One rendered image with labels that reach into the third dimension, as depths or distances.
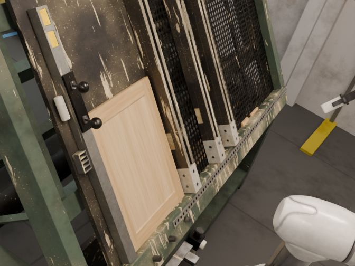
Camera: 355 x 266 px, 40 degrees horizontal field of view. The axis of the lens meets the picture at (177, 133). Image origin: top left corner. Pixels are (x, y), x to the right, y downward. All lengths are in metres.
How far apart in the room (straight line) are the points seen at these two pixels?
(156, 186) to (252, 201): 1.82
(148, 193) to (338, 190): 2.61
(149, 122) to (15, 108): 0.70
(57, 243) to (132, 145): 0.52
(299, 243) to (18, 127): 0.83
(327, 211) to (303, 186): 2.86
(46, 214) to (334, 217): 0.82
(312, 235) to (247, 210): 2.39
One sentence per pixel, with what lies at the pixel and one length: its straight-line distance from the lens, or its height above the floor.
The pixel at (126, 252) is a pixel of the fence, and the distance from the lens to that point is 1.83.
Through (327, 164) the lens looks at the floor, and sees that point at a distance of 4.58.
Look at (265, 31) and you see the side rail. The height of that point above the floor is 1.22.
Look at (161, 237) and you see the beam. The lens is 1.99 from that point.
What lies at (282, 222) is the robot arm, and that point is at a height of 1.52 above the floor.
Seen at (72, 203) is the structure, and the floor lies 1.11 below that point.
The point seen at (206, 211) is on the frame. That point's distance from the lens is 3.23.
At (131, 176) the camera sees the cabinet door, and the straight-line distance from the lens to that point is 1.88.
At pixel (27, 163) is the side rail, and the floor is 1.35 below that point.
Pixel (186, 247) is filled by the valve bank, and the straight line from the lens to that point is 2.20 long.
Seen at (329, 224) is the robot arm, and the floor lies 1.58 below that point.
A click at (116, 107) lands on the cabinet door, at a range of 1.83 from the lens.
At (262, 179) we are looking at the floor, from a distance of 4.01.
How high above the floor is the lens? 2.34
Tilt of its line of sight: 35 degrees down
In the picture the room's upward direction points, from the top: 19 degrees clockwise
